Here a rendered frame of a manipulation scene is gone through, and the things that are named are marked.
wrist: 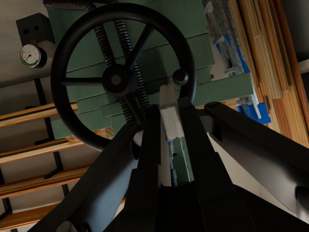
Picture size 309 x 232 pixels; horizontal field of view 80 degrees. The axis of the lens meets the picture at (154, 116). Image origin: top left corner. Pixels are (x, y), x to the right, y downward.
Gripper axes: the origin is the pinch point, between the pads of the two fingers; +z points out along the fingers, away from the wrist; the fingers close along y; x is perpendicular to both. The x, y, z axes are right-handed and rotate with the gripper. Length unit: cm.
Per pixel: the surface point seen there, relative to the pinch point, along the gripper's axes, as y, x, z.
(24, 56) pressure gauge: -37, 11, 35
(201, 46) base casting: 10.6, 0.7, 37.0
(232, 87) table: 15.9, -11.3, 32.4
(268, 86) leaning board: 85, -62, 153
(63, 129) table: -35.1, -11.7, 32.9
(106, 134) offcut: -22.2, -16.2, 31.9
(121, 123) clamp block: -13.6, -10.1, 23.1
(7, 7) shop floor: -94, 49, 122
